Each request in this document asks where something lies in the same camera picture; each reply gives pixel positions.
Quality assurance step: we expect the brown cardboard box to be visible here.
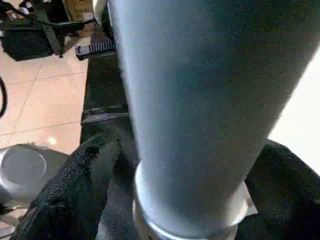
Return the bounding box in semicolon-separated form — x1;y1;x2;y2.
63;0;96;22

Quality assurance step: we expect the white plastic table top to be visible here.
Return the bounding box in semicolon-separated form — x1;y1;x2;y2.
132;56;320;240

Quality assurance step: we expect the dark rounded robot foot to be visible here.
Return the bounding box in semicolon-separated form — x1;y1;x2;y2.
0;143;73;208

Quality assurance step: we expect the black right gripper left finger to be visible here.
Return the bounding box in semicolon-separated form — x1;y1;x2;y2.
9;132;123;240

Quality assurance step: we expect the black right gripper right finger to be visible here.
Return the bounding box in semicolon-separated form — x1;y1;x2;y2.
232;138;320;240

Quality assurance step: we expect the black metal frame bar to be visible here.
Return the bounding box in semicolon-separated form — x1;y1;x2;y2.
29;7;87;59

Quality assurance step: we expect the white plastic table leg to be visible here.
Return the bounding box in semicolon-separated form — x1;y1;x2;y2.
107;0;320;238

